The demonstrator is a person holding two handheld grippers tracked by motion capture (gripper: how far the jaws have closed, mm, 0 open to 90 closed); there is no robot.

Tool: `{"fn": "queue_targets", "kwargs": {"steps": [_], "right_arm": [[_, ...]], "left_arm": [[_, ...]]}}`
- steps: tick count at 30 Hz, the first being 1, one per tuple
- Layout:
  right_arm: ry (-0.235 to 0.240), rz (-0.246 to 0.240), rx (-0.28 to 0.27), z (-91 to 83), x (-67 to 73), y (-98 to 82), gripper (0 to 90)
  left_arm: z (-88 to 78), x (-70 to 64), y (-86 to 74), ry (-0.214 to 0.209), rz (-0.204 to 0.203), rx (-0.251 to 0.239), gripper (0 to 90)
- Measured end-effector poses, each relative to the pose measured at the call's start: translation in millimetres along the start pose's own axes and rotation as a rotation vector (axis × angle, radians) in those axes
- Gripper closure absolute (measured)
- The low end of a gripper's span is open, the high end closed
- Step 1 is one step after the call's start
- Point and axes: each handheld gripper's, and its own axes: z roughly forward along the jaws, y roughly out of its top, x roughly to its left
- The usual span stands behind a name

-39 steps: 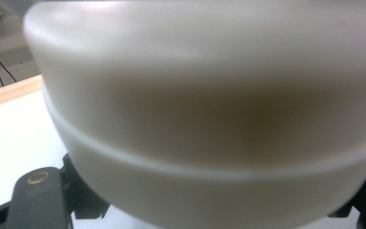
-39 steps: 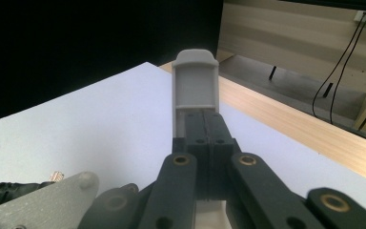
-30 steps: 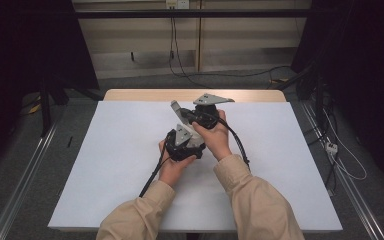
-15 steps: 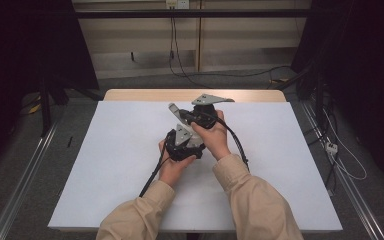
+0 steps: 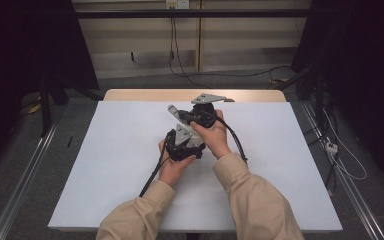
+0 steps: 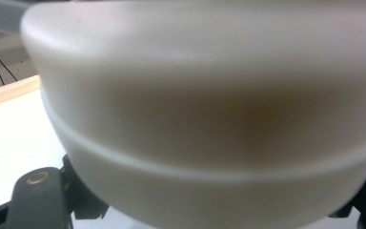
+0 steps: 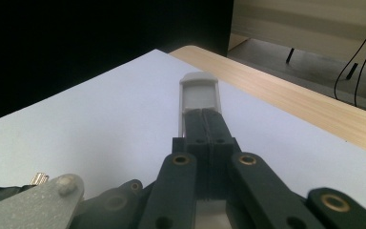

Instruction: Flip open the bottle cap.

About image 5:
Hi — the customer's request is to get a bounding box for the wooden table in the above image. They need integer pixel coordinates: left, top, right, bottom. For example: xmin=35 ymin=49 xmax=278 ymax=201
xmin=103 ymin=88 xmax=287 ymax=103

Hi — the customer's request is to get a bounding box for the metal floor rail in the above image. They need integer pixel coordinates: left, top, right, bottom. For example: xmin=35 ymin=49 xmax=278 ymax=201
xmin=300 ymin=100 xmax=384 ymax=240
xmin=0 ymin=121 xmax=60 ymax=240

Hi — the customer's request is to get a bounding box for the white wall socket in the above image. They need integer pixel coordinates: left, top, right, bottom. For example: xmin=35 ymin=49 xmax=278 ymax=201
xmin=165 ymin=0 xmax=190 ymax=10

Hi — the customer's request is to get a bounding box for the person's right hand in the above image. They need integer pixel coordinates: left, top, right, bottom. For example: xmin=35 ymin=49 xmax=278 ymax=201
xmin=189 ymin=109 xmax=233 ymax=161

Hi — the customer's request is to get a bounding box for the black horizontal bar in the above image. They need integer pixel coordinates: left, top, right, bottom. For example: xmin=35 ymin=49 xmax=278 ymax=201
xmin=74 ymin=8 xmax=314 ymax=19

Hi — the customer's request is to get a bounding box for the left hand-held gripper black cable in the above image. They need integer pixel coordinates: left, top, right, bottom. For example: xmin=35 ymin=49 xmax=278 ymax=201
xmin=138 ymin=141 xmax=172 ymax=198

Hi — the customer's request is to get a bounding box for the white cable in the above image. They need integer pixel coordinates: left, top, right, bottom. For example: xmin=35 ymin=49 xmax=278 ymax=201
xmin=322 ymin=108 xmax=368 ymax=182

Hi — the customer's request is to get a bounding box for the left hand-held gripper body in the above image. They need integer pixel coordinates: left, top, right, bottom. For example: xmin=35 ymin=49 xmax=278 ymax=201
xmin=164 ymin=123 xmax=206 ymax=163

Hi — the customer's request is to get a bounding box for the black metal stand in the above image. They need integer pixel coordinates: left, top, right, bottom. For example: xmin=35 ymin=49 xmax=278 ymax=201
xmin=39 ymin=74 xmax=70 ymax=138

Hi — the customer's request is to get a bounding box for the wooden wall post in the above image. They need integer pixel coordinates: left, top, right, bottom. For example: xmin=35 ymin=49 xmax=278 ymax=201
xmin=194 ymin=0 xmax=204 ymax=73

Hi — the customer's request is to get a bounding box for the black curtain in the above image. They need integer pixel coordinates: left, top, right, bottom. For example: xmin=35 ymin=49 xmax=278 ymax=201
xmin=0 ymin=0 xmax=100 ymax=174
xmin=291 ymin=0 xmax=384 ymax=193

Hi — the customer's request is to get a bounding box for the person's left hand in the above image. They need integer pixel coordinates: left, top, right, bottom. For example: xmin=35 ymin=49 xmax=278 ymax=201
xmin=158 ymin=139 xmax=197 ymax=187

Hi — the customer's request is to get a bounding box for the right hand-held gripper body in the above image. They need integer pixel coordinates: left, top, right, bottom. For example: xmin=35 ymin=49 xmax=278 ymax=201
xmin=190 ymin=92 xmax=236 ymax=129

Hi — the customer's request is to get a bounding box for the right hand-held gripper black cable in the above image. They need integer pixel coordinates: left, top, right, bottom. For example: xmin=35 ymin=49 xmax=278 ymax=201
xmin=206 ymin=111 xmax=249 ymax=164

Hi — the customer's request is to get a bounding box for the black hanging cable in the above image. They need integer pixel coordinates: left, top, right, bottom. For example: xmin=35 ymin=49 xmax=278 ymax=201
xmin=168 ymin=16 xmax=211 ymax=89

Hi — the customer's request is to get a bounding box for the white power strip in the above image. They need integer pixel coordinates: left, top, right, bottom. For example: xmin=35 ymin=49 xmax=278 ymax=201
xmin=325 ymin=141 xmax=339 ymax=156

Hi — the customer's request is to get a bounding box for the hand-held gripper black cable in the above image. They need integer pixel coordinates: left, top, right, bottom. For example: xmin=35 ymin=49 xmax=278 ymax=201
xmin=206 ymin=111 xmax=249 ymax=164
xmin=138 ymin=141 xmax=172 ymax=198

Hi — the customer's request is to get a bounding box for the black floor cable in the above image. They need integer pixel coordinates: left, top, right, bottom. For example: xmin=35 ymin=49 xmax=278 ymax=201
xmin=179 ymin=65 xmax=293 ymax=81

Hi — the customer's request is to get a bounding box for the black cable bundle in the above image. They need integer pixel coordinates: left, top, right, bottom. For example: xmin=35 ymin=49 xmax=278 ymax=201
xmin=296 ymin=71 xmax=339 ymax=189

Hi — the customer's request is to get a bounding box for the white board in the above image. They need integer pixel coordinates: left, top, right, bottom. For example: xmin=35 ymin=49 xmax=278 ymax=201
xmin=47 ymin=100 xmax=344 ymax=233

